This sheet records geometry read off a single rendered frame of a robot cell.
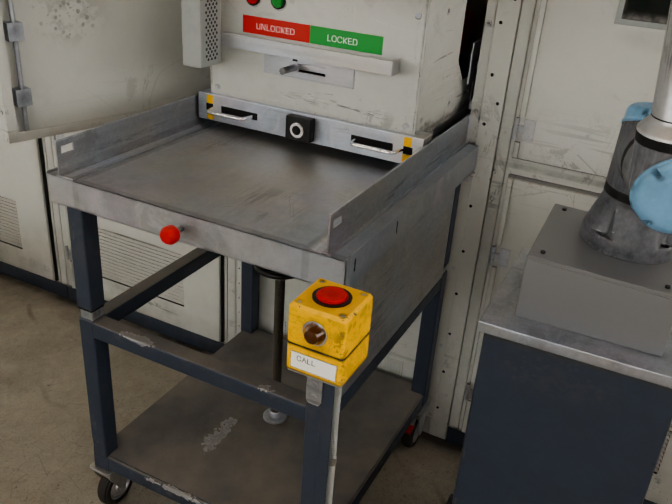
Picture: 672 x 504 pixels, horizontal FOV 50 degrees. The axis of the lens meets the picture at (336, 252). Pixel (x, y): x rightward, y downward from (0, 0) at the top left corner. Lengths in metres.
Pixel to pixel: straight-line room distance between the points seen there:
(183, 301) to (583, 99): 1.33
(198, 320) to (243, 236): 1.15
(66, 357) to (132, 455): 0.72
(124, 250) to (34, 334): 0.41
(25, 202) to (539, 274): 1.89
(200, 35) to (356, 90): 0.33
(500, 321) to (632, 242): 0.24
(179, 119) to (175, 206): 0.42
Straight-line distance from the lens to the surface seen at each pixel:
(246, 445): 1.76
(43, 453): 2.07
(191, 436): 1.79
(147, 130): 1.57
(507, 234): 1.71
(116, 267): 2.44
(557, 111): 1.61
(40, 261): 2.71
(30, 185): 2.59
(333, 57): 1.44
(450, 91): 1.61
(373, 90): 1.46
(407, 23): 1.41
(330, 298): 0.87
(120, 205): 1.33
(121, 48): 1.74
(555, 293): 1.18
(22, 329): 2.57
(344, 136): 1.50
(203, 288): 2.23
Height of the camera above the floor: 1.35
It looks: 27 degrees down
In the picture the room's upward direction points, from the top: 4 degrees clockwise
